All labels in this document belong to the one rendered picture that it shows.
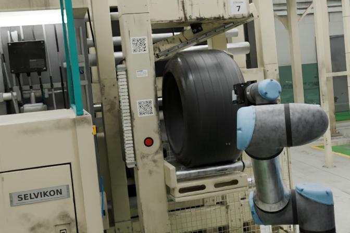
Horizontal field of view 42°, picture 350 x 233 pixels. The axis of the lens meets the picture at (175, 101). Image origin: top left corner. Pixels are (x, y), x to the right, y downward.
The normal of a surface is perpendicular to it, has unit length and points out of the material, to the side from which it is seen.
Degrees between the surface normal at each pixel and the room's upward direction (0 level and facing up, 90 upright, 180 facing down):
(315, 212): 90
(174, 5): 90
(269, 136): 108
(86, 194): 90
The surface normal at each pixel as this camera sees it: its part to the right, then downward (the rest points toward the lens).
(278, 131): -0.22, 0.21
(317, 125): 0.60, 0.00
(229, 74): 0.16, -0.51
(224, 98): 0.22, -0.18
